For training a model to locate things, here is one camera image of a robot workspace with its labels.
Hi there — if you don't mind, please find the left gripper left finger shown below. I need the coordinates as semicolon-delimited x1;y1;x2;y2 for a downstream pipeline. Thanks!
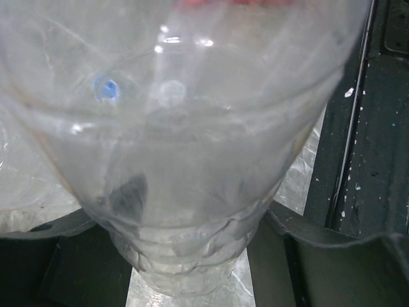
1;209;132;306

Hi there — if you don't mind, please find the clear bottle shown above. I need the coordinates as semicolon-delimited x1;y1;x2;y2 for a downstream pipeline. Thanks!
1;1;370;297

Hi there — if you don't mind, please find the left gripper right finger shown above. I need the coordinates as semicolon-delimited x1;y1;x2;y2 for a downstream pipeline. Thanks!
247;209;408;306

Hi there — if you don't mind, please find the black base frame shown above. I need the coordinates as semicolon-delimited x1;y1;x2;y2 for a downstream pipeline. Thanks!
304;1;408;237

